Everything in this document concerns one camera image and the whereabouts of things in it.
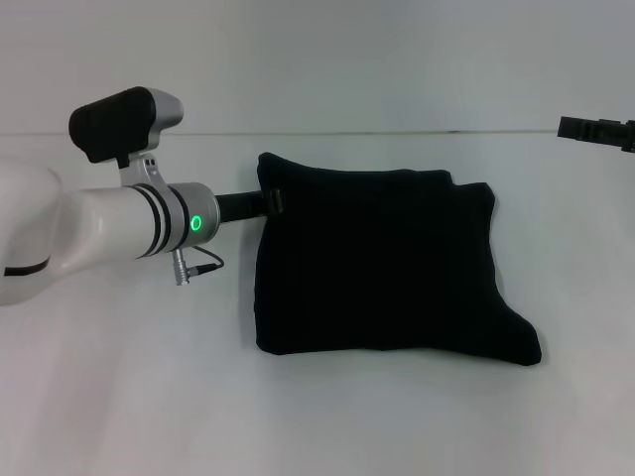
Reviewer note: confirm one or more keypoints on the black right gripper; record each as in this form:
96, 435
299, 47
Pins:
620, 134

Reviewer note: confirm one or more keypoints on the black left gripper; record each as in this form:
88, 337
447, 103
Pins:
240, 205

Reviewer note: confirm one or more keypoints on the black t-shirt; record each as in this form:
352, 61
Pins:
387, 273

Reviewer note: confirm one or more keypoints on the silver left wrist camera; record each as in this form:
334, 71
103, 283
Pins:
124, 121

